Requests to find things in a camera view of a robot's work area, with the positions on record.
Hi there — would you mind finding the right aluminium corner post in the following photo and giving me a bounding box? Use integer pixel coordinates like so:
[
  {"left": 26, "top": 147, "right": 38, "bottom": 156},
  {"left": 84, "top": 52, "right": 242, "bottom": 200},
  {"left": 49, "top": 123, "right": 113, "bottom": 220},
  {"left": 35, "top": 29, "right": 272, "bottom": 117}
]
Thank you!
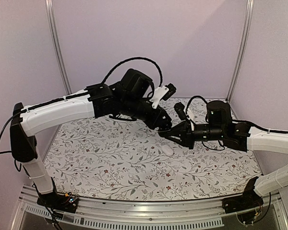
[{"left": 226, "top": 0, "right": 254, "bottom": 103}]

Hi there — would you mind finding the white earbuds charging case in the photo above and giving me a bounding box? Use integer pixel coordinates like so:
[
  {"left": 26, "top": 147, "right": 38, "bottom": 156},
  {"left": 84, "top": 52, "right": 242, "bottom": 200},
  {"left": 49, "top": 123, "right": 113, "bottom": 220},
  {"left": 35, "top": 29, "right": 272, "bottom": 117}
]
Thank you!
[{"left": 161, "top": 146, "right": 174, "bottom": 156}]

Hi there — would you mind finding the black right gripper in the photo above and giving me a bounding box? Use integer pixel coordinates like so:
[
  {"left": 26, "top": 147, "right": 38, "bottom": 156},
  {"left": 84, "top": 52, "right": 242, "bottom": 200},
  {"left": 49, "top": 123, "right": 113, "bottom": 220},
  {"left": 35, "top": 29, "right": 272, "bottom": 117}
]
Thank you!
[{"left": 164, "top": 120, "right": 225, "bottom": 150}]

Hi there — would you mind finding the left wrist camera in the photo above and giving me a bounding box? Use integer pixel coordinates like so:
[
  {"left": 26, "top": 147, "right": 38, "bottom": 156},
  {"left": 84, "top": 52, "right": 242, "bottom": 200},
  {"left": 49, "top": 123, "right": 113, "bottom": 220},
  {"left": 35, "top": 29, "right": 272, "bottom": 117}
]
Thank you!
[{"left": 150, "top": 83, "right": 177, "bottom": 109}]

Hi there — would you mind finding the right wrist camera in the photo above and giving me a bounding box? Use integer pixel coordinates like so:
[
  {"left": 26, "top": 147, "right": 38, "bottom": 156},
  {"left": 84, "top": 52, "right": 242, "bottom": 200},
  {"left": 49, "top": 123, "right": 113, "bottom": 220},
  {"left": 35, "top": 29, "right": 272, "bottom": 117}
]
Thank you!
[{"left": 174, "top": 102, "right": 195, "bottom": 125}]

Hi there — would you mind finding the black earbuds charging case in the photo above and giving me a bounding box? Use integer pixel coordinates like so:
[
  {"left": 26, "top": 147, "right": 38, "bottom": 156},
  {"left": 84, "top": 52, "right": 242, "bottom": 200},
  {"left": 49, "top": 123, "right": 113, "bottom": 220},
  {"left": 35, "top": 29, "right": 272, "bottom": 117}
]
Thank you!
[{"left": 158, "top": 129, "right": 171, "bottom": 138}]

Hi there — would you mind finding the floral patterned table mat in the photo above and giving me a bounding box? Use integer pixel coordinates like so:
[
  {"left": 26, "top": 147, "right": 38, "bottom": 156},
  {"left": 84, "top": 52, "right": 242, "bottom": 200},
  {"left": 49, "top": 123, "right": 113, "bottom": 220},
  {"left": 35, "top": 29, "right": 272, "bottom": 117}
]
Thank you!
[{"left": 44, "top": 116, "right": 261, "bottom": 201}]

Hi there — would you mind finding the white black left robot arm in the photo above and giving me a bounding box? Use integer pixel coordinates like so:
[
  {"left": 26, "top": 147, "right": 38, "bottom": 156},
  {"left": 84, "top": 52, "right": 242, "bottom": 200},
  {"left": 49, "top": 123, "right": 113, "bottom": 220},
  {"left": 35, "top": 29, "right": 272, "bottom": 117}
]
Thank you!
[{"left": 10, "top": 69, "right": 176, "bottom": 208}]

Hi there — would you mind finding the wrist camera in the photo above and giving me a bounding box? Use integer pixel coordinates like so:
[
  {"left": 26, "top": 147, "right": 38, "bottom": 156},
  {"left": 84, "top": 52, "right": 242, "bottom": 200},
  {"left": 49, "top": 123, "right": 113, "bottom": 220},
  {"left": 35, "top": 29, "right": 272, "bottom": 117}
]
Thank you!
[
  {"left": 174, "top": 102, "right": 195, "bottom": 125},
  {"left": 150, "top": 83, "right": 177, "bottom": 109}
]

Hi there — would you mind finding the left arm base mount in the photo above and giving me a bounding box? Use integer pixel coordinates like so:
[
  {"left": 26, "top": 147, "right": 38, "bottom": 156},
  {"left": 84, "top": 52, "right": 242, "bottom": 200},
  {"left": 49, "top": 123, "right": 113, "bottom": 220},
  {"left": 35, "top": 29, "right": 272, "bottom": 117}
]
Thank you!
[{"left": 37, "top": 188, "right": 79, "bottom": 213}]

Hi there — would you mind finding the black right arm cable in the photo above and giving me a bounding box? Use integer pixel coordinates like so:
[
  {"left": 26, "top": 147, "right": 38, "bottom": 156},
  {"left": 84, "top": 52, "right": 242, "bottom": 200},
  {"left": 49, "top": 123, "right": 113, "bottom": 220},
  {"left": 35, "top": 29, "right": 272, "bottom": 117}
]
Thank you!
[{"left": 183, "top": 95, "right": 209, "bottom": 115}]

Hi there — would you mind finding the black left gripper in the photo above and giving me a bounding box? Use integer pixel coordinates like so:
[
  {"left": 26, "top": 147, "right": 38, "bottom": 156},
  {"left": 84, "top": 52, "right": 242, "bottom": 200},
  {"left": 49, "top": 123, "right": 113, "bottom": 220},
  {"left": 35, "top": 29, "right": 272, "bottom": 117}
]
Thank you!
[{"left": 120, "top": 95, "right": 172, "bottom": 130}]

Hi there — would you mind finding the left aluminium corner post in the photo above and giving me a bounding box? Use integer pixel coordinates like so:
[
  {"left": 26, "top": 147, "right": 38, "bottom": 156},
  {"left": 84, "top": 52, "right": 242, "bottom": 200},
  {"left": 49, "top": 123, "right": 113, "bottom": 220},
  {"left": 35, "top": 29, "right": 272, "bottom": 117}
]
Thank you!
[{"left": 45, "top": 0, "right": 72, "bottom": 94}]

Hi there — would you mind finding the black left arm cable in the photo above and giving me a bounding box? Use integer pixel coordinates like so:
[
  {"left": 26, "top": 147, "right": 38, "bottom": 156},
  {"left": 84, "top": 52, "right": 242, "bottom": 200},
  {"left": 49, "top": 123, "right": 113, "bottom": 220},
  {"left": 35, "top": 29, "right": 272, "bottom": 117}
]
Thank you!
[{"left": 102, "top": 57, "right": 164, "bottom": 88}]

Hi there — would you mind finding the aluminium corner post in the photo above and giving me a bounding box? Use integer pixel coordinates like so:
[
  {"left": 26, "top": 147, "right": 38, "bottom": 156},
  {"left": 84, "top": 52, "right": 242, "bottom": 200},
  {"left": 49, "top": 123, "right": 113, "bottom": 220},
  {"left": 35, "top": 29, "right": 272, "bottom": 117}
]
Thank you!
[
  {"left": 45, "top": 0, "right": 72, "bottom": 94},
  {"left": 226, "top": 0, "right": 254, "bottom": 103}
]

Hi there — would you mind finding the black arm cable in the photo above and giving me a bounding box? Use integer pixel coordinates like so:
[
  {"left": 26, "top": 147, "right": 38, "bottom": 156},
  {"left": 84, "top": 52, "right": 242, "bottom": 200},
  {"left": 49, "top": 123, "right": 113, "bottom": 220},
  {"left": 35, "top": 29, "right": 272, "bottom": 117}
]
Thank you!
[
  {"left": 183, "top": 95, "right": 209, "bottom": 115},
  {"left": 102, "top": 57, "right": 164, "bottom": 88}
]

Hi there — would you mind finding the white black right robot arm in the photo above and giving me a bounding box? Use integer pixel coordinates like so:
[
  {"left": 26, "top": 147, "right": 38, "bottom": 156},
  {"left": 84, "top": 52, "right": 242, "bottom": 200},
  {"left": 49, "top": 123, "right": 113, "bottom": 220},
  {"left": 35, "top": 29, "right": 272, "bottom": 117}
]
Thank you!
[{"left": 162, "top": 100, "right": 288, "bottom": 209}]

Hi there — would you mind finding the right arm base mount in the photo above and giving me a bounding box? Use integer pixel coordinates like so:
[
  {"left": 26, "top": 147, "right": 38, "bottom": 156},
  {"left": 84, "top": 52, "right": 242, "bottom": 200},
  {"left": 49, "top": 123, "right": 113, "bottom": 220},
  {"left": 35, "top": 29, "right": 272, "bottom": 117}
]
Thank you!
[{"left": 222, "top": 176, "right": 264, "bottom": 214}]

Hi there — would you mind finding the front aluminium frame rail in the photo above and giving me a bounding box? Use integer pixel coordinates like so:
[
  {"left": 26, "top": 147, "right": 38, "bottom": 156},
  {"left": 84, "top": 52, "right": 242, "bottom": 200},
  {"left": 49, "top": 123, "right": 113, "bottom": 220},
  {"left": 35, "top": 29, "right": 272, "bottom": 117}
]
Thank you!
[{"left": 11, "top": 185, "right": 288, "bottom": 230}]

